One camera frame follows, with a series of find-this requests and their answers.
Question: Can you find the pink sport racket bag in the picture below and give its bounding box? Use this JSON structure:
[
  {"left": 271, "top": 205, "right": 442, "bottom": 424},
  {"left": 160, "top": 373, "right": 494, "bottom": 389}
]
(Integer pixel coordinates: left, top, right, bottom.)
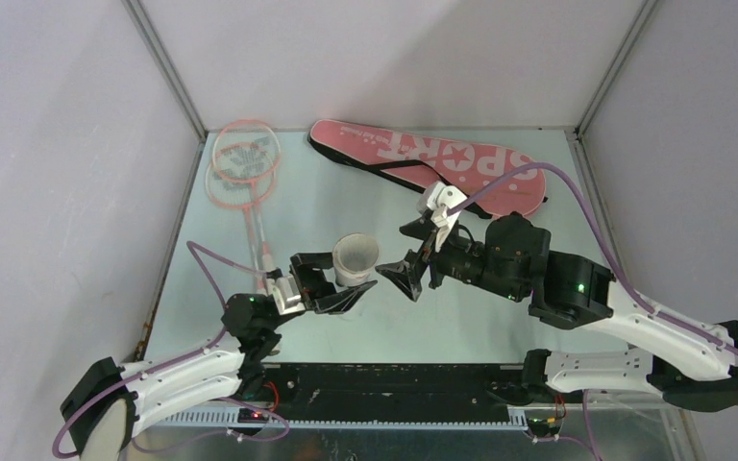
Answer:
[{"left": 307, "top": 119, "right": 547, "bottom": 219}]

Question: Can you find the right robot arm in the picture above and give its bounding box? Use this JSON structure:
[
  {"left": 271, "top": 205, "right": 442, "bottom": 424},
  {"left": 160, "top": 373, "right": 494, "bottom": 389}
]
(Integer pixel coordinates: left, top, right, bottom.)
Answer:
[{"left": 377, "top": 213, "right": 738, "bottom": 413}]

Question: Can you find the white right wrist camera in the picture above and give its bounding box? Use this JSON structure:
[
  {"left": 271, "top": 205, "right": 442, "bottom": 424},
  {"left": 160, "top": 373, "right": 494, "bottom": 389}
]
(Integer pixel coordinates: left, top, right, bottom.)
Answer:
[{"left": 416, "top": 182, "right": 468, "bottom": 253}]

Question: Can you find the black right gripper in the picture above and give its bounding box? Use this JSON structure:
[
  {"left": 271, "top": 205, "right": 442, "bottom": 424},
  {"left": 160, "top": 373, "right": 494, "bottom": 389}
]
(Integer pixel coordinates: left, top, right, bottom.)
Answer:
[{"left": 374, "top": 215, "right": 523, "bottom": 302}]

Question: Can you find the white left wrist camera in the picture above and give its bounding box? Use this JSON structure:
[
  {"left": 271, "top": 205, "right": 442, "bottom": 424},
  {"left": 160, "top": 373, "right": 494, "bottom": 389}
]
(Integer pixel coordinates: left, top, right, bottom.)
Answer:
[{"left": 266, "top": 269, "right": 307, "bottom": 316}]

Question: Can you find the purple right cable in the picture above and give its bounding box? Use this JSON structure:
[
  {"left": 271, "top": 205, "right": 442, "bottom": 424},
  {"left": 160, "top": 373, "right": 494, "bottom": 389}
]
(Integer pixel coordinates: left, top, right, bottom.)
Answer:
[{"left": 448, "top": 161, "right": 738, "bottom": 410}]

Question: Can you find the white shuttlecock tube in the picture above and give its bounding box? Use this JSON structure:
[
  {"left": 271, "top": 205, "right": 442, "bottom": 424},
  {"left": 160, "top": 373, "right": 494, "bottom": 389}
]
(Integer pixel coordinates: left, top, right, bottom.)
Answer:
[{"left": 332, "top": 232, "right": 380, "bottom": 287}]

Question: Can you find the purple cable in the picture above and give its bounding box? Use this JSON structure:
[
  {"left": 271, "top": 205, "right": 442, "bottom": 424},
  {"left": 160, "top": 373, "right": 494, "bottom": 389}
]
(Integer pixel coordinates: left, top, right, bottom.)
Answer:
[
  {"left": 51, "top": 240, "right": 294, "bottom": 459},
  {"left": 448, "top": 161, "right": 738, "bottom": 410}
]

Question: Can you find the aluminium front frame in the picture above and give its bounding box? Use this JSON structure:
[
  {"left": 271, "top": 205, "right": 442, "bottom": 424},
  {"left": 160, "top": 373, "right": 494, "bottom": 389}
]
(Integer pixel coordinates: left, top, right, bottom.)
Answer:
[{"left": 123, "top": 363, "right": 696, "bottom": 460}]

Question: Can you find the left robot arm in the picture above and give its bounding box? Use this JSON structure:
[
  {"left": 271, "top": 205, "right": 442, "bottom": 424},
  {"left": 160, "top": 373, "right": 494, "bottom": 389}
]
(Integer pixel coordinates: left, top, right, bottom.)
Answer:
[{"left": 53, "top": 251, "right": 378, "bottom": 460}]

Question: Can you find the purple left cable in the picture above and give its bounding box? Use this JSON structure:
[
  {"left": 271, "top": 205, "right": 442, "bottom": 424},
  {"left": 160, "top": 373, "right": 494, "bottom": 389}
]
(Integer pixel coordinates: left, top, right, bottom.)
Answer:
[{"left": 51, "top": 240, "right": 294, "bottom": 459}]

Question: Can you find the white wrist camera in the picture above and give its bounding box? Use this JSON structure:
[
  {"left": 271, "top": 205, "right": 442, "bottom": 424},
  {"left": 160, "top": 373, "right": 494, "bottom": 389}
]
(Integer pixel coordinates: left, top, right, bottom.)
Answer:
[
  {"left": 266, "top": 269, "right": 307, "bottom": 316},
  {"left": 416, "top": 182, "right": 468, "bottom": 253}
]

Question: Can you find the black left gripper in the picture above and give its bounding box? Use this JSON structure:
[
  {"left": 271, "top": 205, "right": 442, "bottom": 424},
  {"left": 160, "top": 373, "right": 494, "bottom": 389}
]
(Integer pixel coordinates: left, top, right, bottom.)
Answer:
[{"left": 263, "top": 249, "right": 375, "bottom": 329}]

